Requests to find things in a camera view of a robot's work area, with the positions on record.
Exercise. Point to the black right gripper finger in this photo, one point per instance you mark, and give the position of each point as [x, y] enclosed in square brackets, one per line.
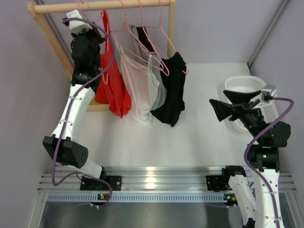
[239, 97]
[224, 111]

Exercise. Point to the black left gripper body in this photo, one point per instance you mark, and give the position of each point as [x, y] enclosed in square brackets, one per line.
[92, 37]

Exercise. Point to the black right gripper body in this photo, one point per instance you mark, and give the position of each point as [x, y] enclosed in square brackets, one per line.
[252, 119]

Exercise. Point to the pink hanger of red top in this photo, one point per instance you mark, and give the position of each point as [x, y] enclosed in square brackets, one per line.
[105, 19]

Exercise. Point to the pink hanger of white top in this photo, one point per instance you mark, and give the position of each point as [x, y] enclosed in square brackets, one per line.
[126, 28]

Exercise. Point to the red tank top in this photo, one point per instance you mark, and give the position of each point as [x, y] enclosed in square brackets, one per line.
[114, 93]

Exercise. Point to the white camisole top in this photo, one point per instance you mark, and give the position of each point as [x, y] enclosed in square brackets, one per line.
[141, 84]

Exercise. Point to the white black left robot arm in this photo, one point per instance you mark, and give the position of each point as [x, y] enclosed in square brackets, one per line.
[63, 145]

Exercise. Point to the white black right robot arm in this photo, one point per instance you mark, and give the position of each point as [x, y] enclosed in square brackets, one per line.
[260, 206]

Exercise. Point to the grey tank top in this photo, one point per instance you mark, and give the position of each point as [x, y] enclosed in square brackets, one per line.
[162, 92]

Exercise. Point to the black tank top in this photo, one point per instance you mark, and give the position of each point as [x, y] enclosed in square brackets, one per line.
[173, 85]

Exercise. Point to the pink hanger of black top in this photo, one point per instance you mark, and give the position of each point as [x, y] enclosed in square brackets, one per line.
[168, 35]

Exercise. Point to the pink hanger of grey top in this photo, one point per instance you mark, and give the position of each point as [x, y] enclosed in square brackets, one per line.
[145, 43]

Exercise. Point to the white perforated plastic basket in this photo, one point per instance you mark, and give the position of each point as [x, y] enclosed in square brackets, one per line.
[250, 84]

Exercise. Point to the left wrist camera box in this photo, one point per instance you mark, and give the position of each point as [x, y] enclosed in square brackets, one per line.
[75, 26]

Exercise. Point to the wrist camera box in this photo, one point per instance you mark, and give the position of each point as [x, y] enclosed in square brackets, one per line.
[268, 93]
[75, 26]

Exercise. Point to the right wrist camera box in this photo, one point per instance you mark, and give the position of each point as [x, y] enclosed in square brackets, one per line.
[268, 93]

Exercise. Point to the aluminium corner post right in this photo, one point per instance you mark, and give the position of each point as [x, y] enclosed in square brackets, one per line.
[283, 5]

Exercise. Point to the aluminium mounting rail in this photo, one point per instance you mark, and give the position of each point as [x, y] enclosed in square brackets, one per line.
[152, 179]

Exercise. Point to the slotted cable duct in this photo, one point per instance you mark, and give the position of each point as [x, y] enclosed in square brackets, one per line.
[138, 197]

